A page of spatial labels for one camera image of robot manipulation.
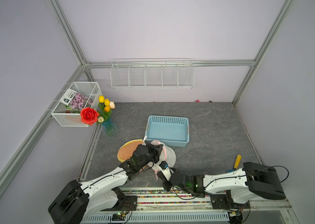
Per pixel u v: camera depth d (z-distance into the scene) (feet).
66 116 2.42
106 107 2.54
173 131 3.41
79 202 1.32
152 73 3.25
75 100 2.42
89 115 2.15
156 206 2.42
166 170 2.11
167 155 2.58
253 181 1.57
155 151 2.37
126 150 2.77
